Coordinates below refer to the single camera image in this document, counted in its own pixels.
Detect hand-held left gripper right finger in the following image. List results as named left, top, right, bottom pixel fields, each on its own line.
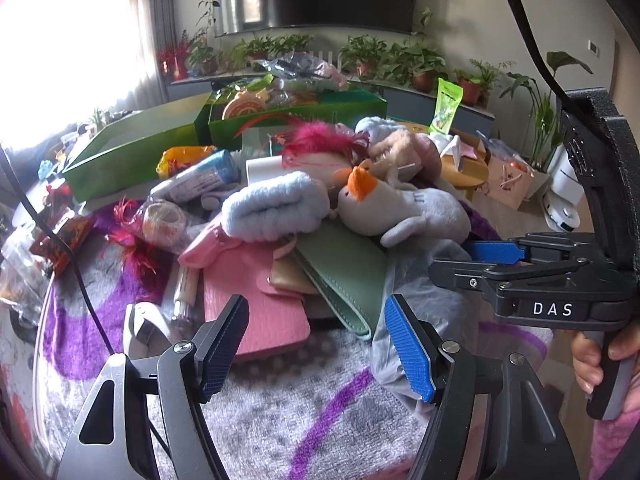
left=384, top=294, right=583, bottom=480

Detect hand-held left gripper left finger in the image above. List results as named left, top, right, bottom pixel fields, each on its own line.
left=57, top=294, right=251, bottom=480

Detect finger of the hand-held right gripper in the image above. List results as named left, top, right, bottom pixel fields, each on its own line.
left=464, top=231, right=613, bottom=266
left=427, top=256, right=593, bottom=295

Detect pink textured wallet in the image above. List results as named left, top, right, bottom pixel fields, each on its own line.
left=177, top=224, right=312, bottom=362

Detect green gift box lid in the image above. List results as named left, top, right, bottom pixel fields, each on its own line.
left=62, top=92, right=213, bottom=203

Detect person's right hand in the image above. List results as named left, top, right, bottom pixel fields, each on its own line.
left=570, top=327, right=640, bottom=397

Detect white robot vacuum dock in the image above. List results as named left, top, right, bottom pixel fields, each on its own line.
left=541, top=152, right=585, bottom=234

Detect cream tube clear wrap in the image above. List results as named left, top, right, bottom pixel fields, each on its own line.
left=171, top=264, right=200, bottom=332

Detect brown cardboard box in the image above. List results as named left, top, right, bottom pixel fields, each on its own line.
left=474, top=132, right=537, bottom=212

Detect grey plush toy orange beak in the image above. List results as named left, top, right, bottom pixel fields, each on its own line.
left=336, top=164, right=472, bottom=249

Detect white hair clip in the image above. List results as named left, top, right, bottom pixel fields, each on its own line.
left=121, top=301, right=175, bottom=361

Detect round yellow side table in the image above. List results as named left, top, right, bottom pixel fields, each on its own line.
left=429, top=130, right=492, bottom=192

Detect purple grey printed blanket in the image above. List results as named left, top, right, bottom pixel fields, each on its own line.
left=37, top=195, right=556, bottom=480

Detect beige wallet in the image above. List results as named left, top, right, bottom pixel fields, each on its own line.
left=269, top=255, right=321, bottom=296

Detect green leather wallet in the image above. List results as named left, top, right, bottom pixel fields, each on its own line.
left=291, top=220, right=390, bottom=340

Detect large leaf plant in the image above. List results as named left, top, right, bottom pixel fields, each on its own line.
left=499, top=51, right=595, bottom=173

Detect pink white paper cone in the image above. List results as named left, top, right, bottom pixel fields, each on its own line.
left=450, top=141, right=482, bottom=167

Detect pink plush scrunchie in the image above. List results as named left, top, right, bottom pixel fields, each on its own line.
left=415, top=136, right=445, bottom=178

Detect white gloves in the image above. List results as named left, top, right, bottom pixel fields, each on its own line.
left=429, top=132, right=462, bottom=156

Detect clear wrapped tape roll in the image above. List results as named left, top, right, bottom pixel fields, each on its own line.
left=141, top=197, right=190, bottom=254

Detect red feather hair clip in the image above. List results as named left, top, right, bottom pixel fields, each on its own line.
left=105, top=197, right=168, bottom=283

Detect green standing pouch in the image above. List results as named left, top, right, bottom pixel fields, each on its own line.
left=429, top=77, right=464, bottom=136

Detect pale blue plush scrunchie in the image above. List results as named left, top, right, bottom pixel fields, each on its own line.
left=355, top=116, right=401, bottom=143

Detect blue white tube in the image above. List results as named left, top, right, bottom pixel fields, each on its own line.
left=149, top=150, right=239, bottom=202

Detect white paper roll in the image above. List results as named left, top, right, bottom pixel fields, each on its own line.
left=245, top=156, right=287, bottom=184

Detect orange yellow snack packet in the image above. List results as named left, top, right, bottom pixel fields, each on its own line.
left=156, top=145, right=219, bottom=179

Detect orange black snack packet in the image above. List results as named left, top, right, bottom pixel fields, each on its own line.
left=29, top=212, right=97, bottom=277

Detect magenta feather headpiece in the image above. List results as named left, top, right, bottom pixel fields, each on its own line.
left=279, top=119, right=372, bottom=170

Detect pale green clear box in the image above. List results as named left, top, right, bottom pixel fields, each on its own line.
left=240, top=127, right=283, bottom=161

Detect green gift box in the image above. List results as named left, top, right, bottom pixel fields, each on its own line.
left=207, top=77, right=388, bottom=151

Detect floral floor rug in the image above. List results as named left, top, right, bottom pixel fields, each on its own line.
left=0, top=320, right=43, bottom=466

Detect row of potted plants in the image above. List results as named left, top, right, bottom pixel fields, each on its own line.
left=185, top=32, right=517, bottom=108

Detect person's pink clothing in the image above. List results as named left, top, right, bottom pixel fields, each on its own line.
left=589, top=400, right=640, bottom=480

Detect pink plush item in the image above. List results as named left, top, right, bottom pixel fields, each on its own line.
left=315, top=62, right=350, bottom=87

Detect round pink swirl cushion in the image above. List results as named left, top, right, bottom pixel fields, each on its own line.
left=221, top=92, right=267, bottom=122

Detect brown snack packet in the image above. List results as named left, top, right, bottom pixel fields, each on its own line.
left=270, top=89, right=323, bottom=110

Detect white slotted rack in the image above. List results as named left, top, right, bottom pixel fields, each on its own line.
left=309, top=49, right=345, bottom=70

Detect green snack packet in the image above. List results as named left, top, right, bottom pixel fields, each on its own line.
left=214, top=74, right=275, bottom=97

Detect clear bag dark contents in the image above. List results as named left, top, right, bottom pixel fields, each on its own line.
left=259, top=51, right=323, bottom=80

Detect red flower arrangement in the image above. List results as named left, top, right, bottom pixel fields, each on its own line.
left=156, top=35, right=192, bottom=82

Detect grey curtain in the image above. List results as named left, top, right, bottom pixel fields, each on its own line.
left=122, top=0, right=177, bottom=111

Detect bright window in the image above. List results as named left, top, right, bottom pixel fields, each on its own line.
left=0, top=0, right=141, bottom=148

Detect black cable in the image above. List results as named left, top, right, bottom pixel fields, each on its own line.
left=0, top=142, right=173, bottom=466

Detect black strap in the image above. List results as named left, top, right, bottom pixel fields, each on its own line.
left=490, top=0, right=573, bottom=108

